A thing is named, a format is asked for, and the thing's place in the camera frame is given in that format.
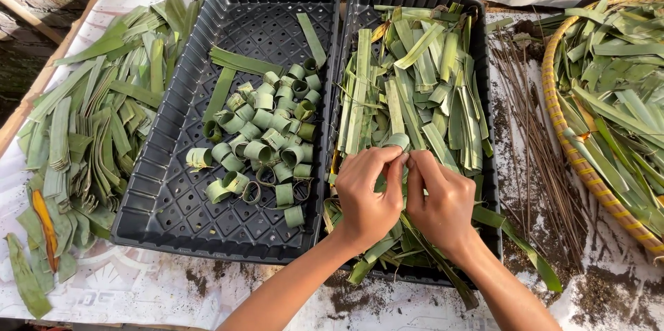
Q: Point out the long pointed green leaf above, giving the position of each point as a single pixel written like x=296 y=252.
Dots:
x=518 y=245

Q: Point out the wooden stick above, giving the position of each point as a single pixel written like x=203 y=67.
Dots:
x=28 y=17

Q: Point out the yellow orange dried leaf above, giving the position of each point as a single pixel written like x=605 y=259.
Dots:
x=45 y=227

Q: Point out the narrow green leaf strip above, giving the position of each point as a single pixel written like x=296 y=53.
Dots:
x=312 y=40

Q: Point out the woven bamboo basket with leaves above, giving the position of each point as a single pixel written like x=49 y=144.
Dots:
x=612 y=102

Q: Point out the long dark green leaf strip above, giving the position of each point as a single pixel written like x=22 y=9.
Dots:
x=220 y=93

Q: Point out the person's left hand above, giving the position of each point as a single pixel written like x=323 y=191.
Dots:
x=365 y=201

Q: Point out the pile of finished leaf rings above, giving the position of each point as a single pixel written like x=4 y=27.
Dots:
x=259 y=149

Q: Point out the white printed table sheet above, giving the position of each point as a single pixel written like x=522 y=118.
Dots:
x=129 y=284

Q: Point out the person's right hand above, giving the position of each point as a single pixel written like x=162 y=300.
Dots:
x=443 y=206

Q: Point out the wide dark green leaf strip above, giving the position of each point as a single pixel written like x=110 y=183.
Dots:
x=244 y=62

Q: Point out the heap of long green leaves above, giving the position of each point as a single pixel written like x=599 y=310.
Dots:
x=93 y=123

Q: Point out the wooden table board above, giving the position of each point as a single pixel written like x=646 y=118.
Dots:
x=57 y=56

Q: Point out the black tray with holes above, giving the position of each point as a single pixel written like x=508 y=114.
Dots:
x=480 y=87
x=171 y=201

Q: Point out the pile of cut leaf strips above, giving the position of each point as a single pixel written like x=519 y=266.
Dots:
x=415 y=87

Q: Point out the bundle of thin brown sticks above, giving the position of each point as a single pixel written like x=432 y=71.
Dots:
x=534 y=165

